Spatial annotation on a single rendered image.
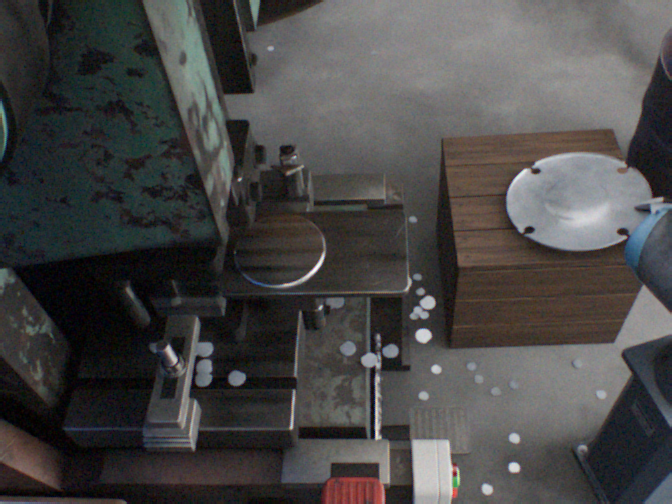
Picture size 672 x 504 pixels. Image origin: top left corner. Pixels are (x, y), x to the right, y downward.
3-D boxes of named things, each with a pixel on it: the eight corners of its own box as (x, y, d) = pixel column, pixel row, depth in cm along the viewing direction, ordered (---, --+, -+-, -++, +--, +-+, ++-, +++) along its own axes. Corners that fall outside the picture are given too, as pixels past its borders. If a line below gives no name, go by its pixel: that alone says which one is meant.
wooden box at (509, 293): (582, 221, 192) (613, 127, 164) (615, 343, 169) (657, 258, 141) (435, 228, 194) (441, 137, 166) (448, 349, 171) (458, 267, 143)
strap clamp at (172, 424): (213, 333, 97) (195, 292, 89) (194, 451, 87) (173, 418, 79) (170, 334, 97) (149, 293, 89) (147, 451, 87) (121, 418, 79)
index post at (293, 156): (304, 183, 112) (297, 140, 105) (303, 197, 111) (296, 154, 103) (287, 183, 113) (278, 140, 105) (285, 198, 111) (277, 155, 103)
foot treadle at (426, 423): (465, 416, 149) (467, 406, 145) (469, 462, 143) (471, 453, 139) (194, 416, 154) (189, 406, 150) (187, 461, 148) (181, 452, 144)
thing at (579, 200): (479, 199, 155) (478, 197, 154) (580, 137, 160) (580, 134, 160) (572, 274, 135) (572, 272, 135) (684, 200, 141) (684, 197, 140)
